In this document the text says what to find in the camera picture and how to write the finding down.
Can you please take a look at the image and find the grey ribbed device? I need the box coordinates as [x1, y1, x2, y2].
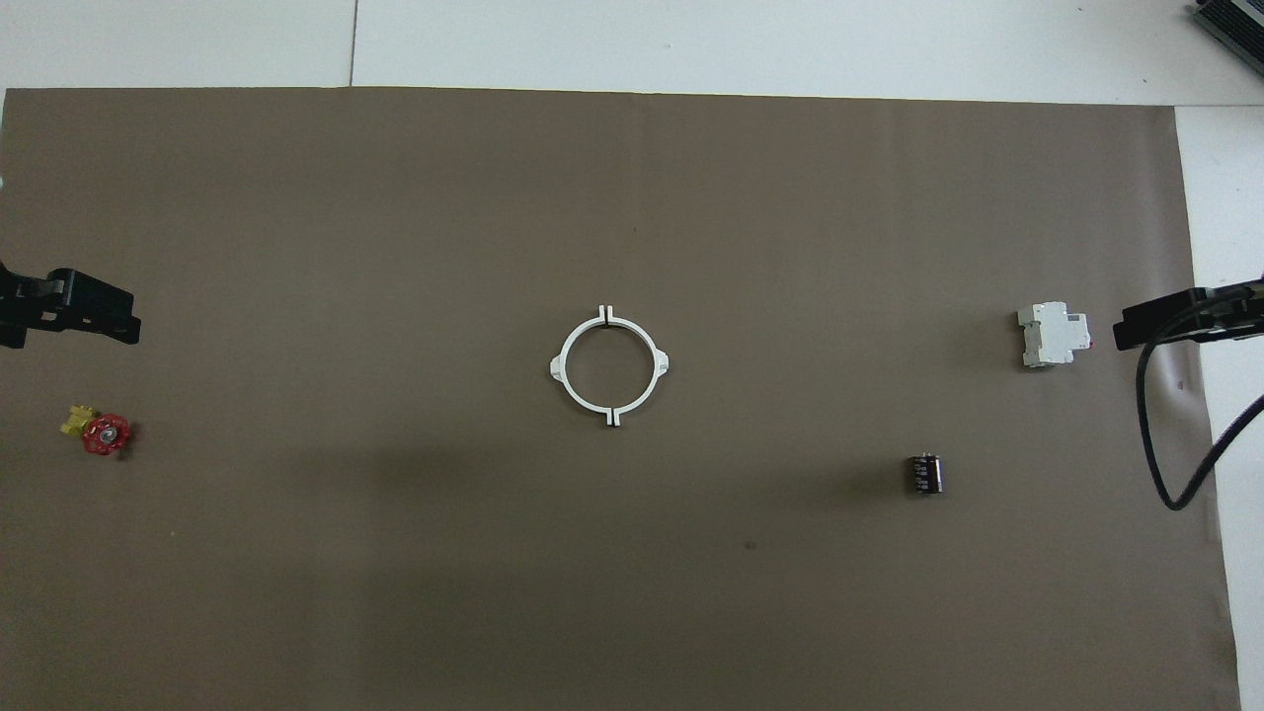
[1190, 0, 1264, 65]

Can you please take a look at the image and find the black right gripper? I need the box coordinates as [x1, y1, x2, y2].
[1113, 278, 1264, 354]

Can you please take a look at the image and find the white half-ring pipe clamp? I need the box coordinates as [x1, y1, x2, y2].
[605, 306, 671, 428]
[549, 306, 614, 428]

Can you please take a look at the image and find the red yellow valve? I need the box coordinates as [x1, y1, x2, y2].
[60, 403, 132, 457]

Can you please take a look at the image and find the white circuit breaker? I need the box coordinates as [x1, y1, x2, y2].
[1017, 301, 1090, 370]

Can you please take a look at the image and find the brown paper table mat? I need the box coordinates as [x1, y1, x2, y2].
[0, 87, 1243, 711]

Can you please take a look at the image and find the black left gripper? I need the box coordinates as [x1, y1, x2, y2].
[0, 262, 142, 349]

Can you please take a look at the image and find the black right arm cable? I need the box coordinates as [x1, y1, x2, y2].
[1133, 291, 1264, 513]

